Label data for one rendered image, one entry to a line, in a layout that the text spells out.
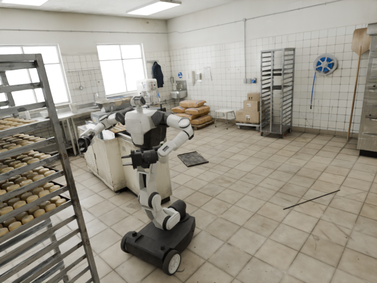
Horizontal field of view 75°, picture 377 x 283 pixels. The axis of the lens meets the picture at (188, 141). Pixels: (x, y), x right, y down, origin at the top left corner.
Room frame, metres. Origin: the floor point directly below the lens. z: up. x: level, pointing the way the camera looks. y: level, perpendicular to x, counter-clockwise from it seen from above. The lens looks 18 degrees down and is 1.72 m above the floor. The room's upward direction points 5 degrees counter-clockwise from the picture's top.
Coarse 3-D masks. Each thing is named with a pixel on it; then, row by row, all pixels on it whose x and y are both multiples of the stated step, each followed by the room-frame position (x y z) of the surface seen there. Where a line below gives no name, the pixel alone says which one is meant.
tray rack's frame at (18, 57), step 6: (0, 54) 1.06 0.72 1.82; (6, 54) 1.08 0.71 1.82; (12, 54) 1.10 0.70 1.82; (18, 54) 1.11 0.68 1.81; (24, 54) 1.13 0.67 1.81; (30, 54) 1.15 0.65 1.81; (0, 60) 1.06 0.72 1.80; (6, 60) 1.07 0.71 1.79; (12, 60) 1.09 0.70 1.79; (18, 60) 1.11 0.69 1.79; (24, 60) 1.13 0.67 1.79; (30, 60) 1.15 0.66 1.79
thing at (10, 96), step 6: (0, 78) 1.44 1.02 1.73; (6, 78) 1.45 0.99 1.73; (6, 96) 1.44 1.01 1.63; (12, 96) 1.46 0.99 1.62; (12, 114) 1.44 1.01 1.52; (18, 114) 1.46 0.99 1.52; (48, 228) 1.44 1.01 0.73; (54, 240) 1.45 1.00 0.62; (54, 252) 1.45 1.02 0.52; (60, 270) 1.45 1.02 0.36; (66, 276) 1.45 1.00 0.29
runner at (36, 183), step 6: (54, 174) 1.15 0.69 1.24; (60, 174) 1.17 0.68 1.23; (36, 180) 1.08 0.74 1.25; (42, 180) 1.10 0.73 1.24; (48, 180) 1.12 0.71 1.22; (24, 186) 1.04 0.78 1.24; (30, 186) 1.06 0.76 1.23; (36, 186) 1.08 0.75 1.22; (12, 192) 1.00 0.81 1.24; (18, 192) 1.01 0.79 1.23; (0, 198) 0.96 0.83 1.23; (6, 198) 0.97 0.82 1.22
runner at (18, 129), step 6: (48, 120) 1.18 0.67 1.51; (18, 126) 1.08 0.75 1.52; (24, 126) 1.10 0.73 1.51; (30, 126) 1.12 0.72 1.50; (36, 126) 1.14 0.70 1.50; (42, 126) 1.16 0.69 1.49; (0, 132) 1.02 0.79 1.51; (6, 132) 1.04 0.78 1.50; (12, 132) 1.05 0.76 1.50; (18, 132) 1.07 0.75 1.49
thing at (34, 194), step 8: (48, 184) 1.23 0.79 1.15; (24, 192) 1.16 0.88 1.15; (32, 192) 1.19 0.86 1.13; (40, 192) 1.14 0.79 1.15; (48, 192) 1.14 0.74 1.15; (8, 200) 1.10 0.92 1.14; (16, 200) 1.08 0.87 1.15; (24, 200) 1.11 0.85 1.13; (32, 200) 1.08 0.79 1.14; (0, 208) 1.02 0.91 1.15; (8, 208) 1.01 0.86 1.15
